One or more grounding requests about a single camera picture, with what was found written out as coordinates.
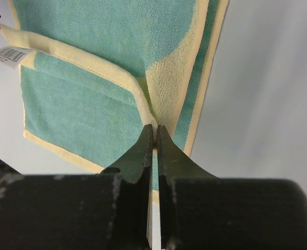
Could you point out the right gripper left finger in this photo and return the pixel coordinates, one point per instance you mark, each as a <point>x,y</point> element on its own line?
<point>131,224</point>

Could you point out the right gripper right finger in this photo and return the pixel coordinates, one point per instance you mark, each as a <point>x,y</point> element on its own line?
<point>172,163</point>

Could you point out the teal and yellow towel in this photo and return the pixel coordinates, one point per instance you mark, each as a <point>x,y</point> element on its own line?
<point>93,73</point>

